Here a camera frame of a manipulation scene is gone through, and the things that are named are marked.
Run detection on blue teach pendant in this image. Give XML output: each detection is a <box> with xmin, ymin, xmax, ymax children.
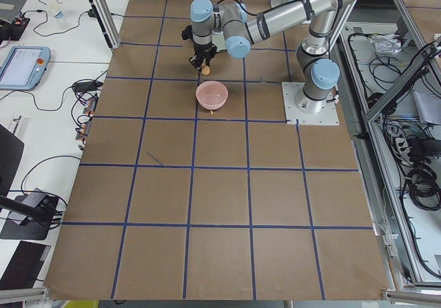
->
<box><xmin>1</xmin><ymin>46</ymin><xmax>51</xmax><ymax>91</ymax></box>

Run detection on aluminium frame post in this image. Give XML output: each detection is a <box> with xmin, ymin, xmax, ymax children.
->
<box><xmin>88</xmin><ymin>0</ymin><xmax>121</xmax><ymax>50</ymax></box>

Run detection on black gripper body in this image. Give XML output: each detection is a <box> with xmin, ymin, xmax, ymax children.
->
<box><xmin>194</xmin><ymin>42</ymin><xmax>217</xmax><ymax>62</ymax></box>

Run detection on black power brick on table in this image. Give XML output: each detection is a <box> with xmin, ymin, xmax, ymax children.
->
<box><xmin>72</xmin><ymin>81</ymin><xmax>103</xmax><ymax>93</ymax></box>

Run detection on pink bowl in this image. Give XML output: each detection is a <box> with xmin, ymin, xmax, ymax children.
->
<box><xmin>195</xmin><ymin>81</ymin><xmax>229</xmax><ymax>110</ymax></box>

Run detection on brown egg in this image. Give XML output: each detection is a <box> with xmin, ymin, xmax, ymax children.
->
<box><xmin>201</xmin><ymin>65</ymin><xmax>210</xmax><ymax>75</ymax></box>

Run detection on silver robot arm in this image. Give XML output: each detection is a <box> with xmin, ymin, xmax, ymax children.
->
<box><xmin>182</xmin><ymin>0</ymin><xmax>356</xmax><ymax>114</ymax></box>

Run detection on black monitor stand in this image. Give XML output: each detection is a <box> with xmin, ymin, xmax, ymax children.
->
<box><xmin>1</xmin><ymin>126</ymin><xmax>61</xmax><ymax>240</ymax></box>

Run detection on coiled black cables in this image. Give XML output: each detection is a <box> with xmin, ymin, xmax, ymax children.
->
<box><xmin>365</xmin><ymin>42</ymin><xmax>441</xmax><ymax>212</ymax></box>

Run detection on crumpled white paper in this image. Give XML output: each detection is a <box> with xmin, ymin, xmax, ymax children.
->
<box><xmin>369</xmin><ymin>34</ymin><xmax>401</xmax><ymax>54</ymax></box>

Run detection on paper cup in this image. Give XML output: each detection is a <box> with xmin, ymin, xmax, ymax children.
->
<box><xmin>54</xmin><ymin>10</ymin><xmax>64</xmax><ymax>20</ymax></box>

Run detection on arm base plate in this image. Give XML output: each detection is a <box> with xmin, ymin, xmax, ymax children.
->
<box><xmin>282</xmin><ymin>82</ymin><xmax>340</xmax><ymax>126</ymax></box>
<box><xmin>269</xmin><ymin>0</ymin><xmax>287</xmax><ymax>8</ymax></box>

